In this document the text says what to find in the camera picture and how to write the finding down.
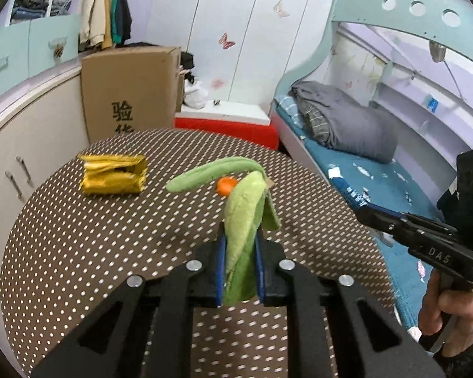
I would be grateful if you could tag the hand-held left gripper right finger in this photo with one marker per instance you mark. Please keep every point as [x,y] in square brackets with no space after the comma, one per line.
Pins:
[260,267]

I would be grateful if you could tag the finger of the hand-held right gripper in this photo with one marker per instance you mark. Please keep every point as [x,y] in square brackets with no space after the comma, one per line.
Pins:
[398,224]

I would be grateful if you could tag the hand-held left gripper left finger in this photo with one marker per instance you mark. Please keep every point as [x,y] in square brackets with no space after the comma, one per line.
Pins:
[220,260]

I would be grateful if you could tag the green plush vegetable toy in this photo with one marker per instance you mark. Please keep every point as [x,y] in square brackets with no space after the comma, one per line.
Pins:
[244,220]

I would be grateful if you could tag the person's right forearm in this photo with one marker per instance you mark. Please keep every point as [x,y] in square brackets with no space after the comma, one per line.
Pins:
[471,360]

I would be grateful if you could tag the person's right hand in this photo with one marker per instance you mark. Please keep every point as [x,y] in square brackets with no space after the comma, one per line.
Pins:
[461,311]

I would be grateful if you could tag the teal candy print bed sheet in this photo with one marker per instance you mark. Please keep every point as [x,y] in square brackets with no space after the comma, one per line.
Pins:
[378,175]

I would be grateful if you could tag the small blue box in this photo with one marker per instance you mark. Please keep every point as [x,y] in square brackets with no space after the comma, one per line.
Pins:
[432,103]

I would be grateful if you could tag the grey duvet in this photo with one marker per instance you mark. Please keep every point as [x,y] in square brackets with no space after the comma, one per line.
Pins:
[350,122]

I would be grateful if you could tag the red bench with white top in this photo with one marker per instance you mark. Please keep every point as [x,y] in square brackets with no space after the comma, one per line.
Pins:
[228,132]

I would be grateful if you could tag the crumpled gold packet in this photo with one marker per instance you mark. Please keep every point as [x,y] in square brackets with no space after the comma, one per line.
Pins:
[110,181]

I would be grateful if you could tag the brown polka-dot round table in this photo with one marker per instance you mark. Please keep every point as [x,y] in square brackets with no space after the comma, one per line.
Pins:
[82,252]

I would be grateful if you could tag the white board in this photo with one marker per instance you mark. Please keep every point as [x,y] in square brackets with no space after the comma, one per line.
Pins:
[236,112]

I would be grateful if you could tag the small metal cup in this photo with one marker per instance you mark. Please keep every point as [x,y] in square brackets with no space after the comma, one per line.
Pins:
[437,52]

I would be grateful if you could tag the light blue striped pillow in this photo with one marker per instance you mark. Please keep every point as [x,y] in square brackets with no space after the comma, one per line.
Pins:
[285,107]

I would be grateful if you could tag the white plastic bag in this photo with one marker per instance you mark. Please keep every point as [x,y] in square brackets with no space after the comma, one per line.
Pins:
[195,94]

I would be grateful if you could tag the faint pink butterfly sticker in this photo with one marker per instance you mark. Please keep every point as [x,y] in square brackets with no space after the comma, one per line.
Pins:
[217,84]

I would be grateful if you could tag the bed with teal quilt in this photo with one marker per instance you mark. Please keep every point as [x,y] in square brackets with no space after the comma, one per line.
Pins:
[323,59]

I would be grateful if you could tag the brown cardboard box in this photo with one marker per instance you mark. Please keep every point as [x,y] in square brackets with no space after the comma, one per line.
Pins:
[134,82]

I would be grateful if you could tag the black bag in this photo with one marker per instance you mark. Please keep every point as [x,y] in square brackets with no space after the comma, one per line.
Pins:
[186,61]

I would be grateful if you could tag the white wardrobe doors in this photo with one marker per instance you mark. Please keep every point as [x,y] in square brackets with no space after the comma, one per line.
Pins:
[252,55]

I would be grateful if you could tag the white low cabinet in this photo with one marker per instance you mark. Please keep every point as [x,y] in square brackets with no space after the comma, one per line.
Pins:
[43,126]

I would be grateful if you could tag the striped cabinet knob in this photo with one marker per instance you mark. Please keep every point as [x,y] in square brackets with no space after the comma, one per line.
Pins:
[59,49]

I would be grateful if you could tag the dark green hanging garment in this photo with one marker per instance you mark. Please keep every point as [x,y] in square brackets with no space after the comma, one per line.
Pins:
[122,12]

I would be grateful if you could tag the mustard hanging garment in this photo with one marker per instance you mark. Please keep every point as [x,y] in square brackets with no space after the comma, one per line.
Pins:
[109,15]

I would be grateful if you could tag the cream hanging garment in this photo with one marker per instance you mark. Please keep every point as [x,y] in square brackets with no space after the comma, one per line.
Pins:
[92,8]

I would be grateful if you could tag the pale green upper cabinet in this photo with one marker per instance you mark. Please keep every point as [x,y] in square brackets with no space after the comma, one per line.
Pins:
[19,51]

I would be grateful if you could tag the pile of folded clothes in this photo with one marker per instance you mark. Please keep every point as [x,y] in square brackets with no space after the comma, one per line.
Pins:
[31,2]

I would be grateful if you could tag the pink butterfly wall sticker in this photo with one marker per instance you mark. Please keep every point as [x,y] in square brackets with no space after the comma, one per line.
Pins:
[226,41]

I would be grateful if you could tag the pale butterfly wall sticker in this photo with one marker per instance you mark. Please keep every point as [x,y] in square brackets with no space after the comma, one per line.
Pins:
[281,9]

